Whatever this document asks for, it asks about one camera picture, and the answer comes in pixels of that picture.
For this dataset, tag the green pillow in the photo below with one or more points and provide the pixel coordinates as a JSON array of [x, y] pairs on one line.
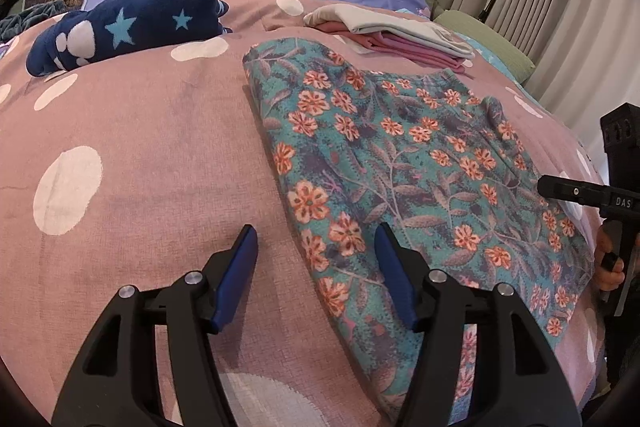
[[495, 49]]

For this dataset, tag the navy star fleece garment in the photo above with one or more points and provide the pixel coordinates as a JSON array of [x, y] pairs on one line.
[[118, 27]]

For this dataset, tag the folded pink cloth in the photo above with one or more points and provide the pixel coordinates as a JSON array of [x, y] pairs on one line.
[[383, 42]]

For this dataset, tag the dark teal crumpled garment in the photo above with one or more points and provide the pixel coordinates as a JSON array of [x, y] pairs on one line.
[[13, 25]]

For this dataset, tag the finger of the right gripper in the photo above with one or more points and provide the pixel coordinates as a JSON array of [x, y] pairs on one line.
[[569, 190]]

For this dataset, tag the person's right hand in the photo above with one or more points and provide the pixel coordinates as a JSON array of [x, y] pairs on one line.
[[607, 277]]

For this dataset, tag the pink polka dot blanket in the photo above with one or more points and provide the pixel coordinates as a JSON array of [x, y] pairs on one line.
[[134, 171]]

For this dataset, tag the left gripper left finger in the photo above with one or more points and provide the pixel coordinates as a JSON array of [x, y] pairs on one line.
[[114, 378]]

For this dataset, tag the floral teal shirt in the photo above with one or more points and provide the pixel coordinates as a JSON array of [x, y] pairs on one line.
[[442, 167]]

